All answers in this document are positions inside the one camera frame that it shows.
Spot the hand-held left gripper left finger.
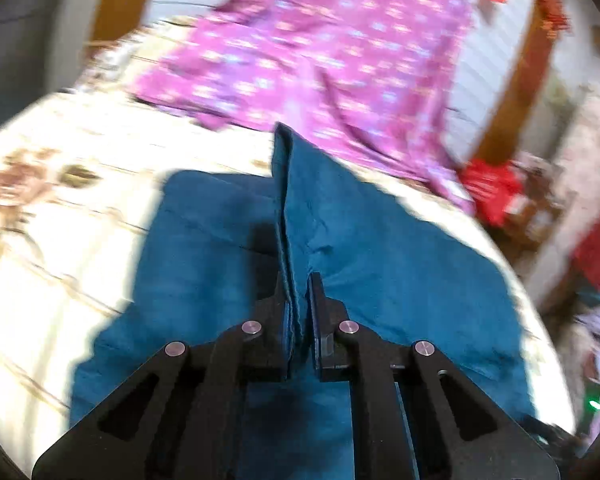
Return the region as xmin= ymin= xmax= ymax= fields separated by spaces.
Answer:
xmin=31 ymin=270 xmax=288 ymax=480

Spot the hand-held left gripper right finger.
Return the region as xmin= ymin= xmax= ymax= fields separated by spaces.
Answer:
xmin=306 ymin=272 xmax=561 ymax=480

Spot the teal puffer jacket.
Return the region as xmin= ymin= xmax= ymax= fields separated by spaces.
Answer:
xmin=70 ymin=122 xmax=538 ymax=480

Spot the red shopping bag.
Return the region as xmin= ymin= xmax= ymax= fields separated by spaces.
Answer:
xmin=462 ymin=157 xmax=525 ymax=227

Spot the checked floral bed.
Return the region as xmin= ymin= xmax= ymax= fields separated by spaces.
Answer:
xmin=0 ymin=17 xmax=576 ymax=476

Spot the purple floral sheet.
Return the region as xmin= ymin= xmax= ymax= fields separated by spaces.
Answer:
xmin=130 ymin=0 xmax=476 ymax=216

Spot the pink floral curtain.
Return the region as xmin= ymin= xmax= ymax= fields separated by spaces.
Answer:
xmin=550 ymin=85 xmax=600 ymax=221

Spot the grey refrigerator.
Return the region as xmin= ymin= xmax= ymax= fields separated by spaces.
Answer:
xmin=0 ymin=0 xmax=101 ymax=136

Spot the red hanging decoration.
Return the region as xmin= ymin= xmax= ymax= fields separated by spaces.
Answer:
xmin=531 ymin=0 xmax=572 ymax=37

